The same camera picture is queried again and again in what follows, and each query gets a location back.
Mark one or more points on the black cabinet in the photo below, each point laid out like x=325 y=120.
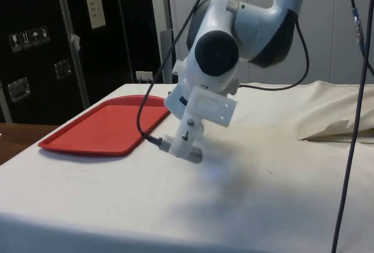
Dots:
x=38 y=60

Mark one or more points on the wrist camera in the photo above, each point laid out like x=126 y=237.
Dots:
x=195 y=156

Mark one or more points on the red tray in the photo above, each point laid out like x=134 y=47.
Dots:
x=111 y=124

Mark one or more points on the pale lockers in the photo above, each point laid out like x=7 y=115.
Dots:
x=327 y=36

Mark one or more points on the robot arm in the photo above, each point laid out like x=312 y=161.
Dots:
x=257 y=22

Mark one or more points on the white wall socket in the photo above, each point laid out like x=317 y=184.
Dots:
x=144 y=76

